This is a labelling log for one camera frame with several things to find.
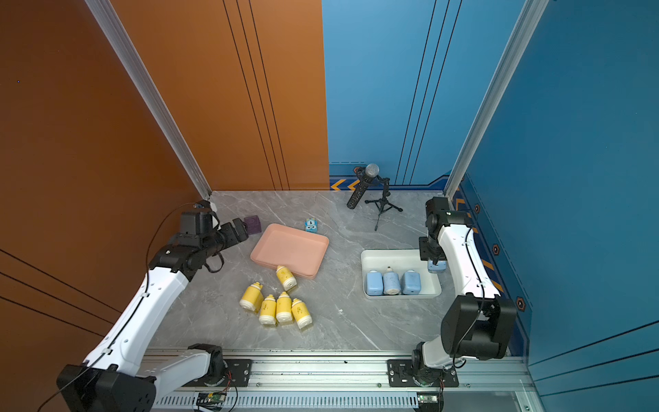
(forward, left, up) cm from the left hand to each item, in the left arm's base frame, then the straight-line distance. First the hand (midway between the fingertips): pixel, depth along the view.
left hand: (236, 226), depth 79 cm
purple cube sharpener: (+17, +5, -21) cm, 28 cm away
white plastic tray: (+4, -56, -27) cm, 62 cm away
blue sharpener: (-9, -63, -7) cm, 64 cm away
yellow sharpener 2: (-10, -14, -16) cm, 23 cm away
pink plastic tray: (+6, -15, -23) cm, 28 cm away
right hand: (-4, -63, -8) cm, 64 cm away
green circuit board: (-41, +2, -25) cm, 49 cm away
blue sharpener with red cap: (-11, -49, -16) cm, 53 cm away
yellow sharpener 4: (-20, -15, -17) cm, 30 cm away
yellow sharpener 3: (-20, -10, -16) cm, 28 cm away
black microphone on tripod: (+24, -42, +1) cm, 48 cm away
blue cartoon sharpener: (+17, -20, -21) cm, 34 cm away
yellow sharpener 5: (-21, -21, -16) cm, 33 cm away
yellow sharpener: (-16, -4, -17) cm, 23 cm away
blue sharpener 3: (-11, -44, -16) cm, 48 cm away
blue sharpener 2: (-10, -56, -17) cm, 59 cm away
